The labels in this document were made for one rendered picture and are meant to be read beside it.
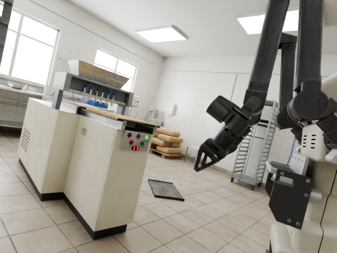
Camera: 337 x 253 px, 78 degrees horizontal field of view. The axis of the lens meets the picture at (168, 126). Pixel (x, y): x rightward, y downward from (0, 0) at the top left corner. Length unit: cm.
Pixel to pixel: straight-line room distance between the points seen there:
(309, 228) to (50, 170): 193
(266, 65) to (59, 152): 186
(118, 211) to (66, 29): 458
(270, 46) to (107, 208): 145
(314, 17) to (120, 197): 152
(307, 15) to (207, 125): 524
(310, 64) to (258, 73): 13
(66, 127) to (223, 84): 455
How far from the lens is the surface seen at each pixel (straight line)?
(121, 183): 167
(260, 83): 65
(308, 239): 84
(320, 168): 82
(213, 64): 625
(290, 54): 115
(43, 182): 221
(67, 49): 559
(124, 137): 152
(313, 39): 71
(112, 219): 178
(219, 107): 65
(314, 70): 68
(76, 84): 218
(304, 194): 77
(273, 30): 71
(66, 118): 209
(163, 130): 568
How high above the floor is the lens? 99
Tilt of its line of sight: 2 degrees down
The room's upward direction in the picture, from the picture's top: 13 degrees clockwise
